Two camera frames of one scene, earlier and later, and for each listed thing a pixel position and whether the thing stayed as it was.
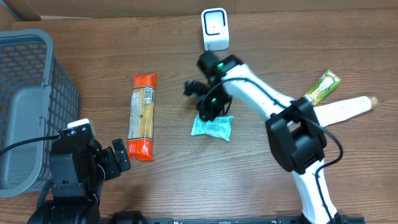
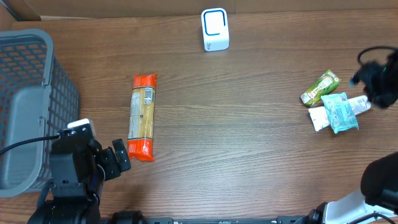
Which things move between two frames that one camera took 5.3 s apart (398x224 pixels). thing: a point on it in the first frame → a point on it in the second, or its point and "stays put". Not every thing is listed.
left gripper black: (109, 160) stays put
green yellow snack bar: (324, 85) stays put
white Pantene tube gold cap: (329, 113) stays put
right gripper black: (209, 107) → (383, 101)
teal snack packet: (220, 127) → (341, 116)
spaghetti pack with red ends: (140, 146) stays put
